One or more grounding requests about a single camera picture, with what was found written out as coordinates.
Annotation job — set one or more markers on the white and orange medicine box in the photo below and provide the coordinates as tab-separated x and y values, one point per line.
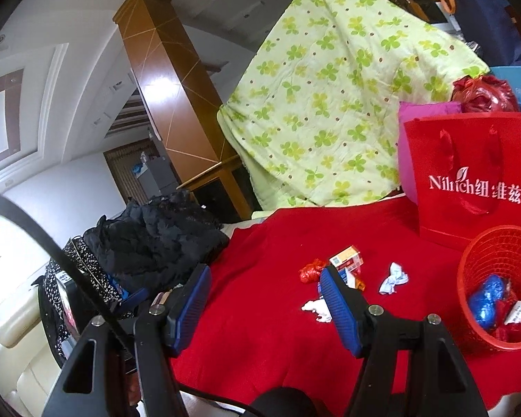
345	257

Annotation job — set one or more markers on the orange wrapper with red cellophane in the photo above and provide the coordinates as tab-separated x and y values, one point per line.
359	286

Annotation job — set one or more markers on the crumpled pale blue tissue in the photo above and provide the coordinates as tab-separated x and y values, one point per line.
393	280

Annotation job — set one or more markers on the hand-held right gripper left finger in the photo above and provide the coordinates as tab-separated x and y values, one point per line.
191	304

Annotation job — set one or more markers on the crumpled blue wrapper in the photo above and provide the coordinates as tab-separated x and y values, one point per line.
486	302

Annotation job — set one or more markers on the magenta bag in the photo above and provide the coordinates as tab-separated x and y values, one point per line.
425	108

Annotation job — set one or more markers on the crumpled white tissue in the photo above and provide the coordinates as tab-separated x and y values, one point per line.
317	308

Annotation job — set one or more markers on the navy blue bag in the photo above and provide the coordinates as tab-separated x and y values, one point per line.
482	8

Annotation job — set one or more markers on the red cloth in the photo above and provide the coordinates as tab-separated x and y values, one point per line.
265	269

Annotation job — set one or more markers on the red paper gift bag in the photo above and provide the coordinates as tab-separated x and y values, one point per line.
460	156

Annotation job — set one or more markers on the light blue box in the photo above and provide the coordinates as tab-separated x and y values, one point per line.
516	78

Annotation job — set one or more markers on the crumpled red plastic bag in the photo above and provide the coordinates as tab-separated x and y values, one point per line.
482	93

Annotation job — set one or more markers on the dark round object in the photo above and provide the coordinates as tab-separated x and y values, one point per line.
286	404

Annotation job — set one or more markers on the black clothing pile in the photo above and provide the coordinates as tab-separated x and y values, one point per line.
156	243

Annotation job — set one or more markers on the grey cabinet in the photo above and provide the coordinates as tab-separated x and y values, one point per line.
156	178

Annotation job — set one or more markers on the crumpled red wrapper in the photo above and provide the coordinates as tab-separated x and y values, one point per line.
312	270

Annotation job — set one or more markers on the cream leather sofa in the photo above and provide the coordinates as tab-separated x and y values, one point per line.
17	347

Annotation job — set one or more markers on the red plastic mesh basket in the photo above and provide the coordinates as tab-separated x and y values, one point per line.
473	265

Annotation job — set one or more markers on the small white box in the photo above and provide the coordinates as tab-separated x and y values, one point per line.
516	312

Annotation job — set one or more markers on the green clover print blanket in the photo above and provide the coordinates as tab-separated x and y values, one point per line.
321	95

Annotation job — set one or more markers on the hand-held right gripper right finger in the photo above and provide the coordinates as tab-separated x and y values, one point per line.
338	308

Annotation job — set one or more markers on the wooden pillar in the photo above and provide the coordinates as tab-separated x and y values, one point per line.
165	74

